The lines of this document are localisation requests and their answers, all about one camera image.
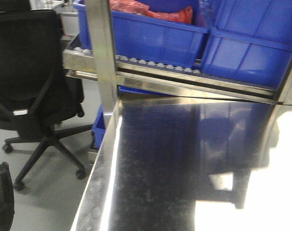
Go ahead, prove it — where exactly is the red bubble wrap bag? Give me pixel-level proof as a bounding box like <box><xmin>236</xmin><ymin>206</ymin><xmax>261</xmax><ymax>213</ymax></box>
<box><xmin>109</xmin><ymin>0</ymin><xmax>193</xmax><ymax>24</ymax></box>

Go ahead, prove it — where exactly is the lower blue bin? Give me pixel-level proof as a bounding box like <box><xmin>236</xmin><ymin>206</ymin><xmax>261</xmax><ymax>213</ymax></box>
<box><xmin>92</xmin><ymin>105</ymin><xmax>106</xmax><ymax>150</ymax></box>

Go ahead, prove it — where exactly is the stainless steel roller rack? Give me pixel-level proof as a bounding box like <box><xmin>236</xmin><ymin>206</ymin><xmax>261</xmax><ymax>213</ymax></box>
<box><xmin>63</xmin><ymin>0</ymin><xmax>292</xmax><ymax>113</ymax></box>

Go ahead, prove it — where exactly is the right blue plastic bin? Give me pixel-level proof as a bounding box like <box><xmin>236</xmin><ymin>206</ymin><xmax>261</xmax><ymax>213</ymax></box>
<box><xmin>201</xmin><ymin>0</ymin><xmax>292</xmax><ymax>88</ymax></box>

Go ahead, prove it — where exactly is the black office chair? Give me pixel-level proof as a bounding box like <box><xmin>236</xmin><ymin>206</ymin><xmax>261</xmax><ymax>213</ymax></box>
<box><xmin>0</xmin><ymin>10</ymin><xmax>91</xmax><ymax>191</ymax></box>

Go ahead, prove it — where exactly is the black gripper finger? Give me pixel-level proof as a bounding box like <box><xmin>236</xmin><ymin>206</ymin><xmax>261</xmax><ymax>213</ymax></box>
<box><xmin>0</xmin><ymin>162</ymin><xmax>15</xmax><ymax>231</ymax></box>

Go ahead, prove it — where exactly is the blue plastic bin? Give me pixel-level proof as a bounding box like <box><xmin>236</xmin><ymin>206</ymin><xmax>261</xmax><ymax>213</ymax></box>
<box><xmin>73</xmin><ymin>0</ymin><xmax>211</xmax><ymax>70</ymax></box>
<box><xmin>201</xmin><ymin>0</ymin><xmax>292</xmax><ymax>88</ymax></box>

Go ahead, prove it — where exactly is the left blue plastic bin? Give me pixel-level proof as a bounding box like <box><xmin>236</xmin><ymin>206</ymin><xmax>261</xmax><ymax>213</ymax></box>
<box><xmin>73</xmin><ymin>0</ymin><xmax>211</xmax><ymax>70</ymax></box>

